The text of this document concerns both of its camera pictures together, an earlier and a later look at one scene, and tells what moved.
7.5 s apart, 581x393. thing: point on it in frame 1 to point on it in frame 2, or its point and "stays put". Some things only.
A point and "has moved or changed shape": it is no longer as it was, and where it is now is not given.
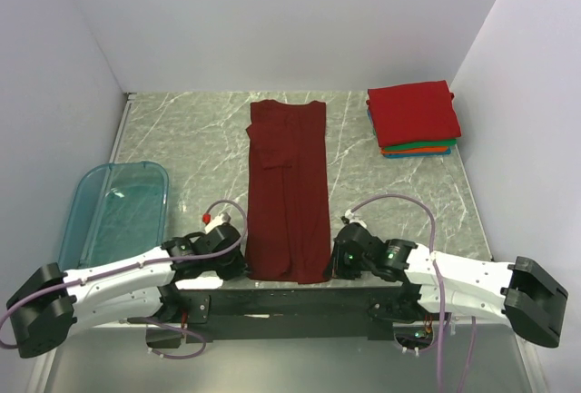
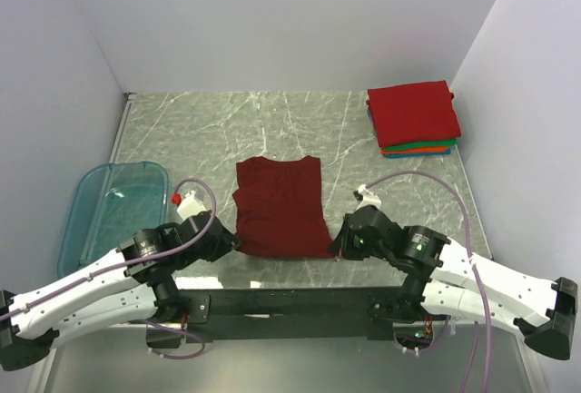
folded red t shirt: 414,112 stays put
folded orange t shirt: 417,151 stays put
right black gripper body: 347,267 to 352,247
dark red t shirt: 288,216 has moved or changed shape
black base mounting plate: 215,315 stays put
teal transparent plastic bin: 115,210 stays put
